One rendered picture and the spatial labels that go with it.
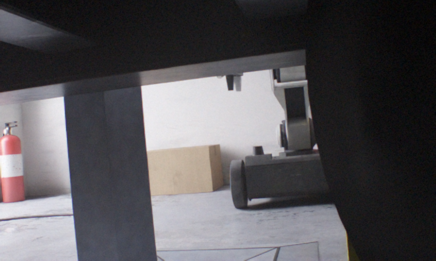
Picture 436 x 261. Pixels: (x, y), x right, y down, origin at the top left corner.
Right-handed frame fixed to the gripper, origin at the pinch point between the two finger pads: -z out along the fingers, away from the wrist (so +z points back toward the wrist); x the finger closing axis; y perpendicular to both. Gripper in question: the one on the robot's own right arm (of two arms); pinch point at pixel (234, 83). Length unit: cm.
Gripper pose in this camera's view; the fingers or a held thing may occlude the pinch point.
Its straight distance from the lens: 164.5
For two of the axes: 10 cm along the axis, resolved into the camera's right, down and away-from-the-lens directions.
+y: 9.5, -0.7, -3.2
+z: -0.7, -10.0, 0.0
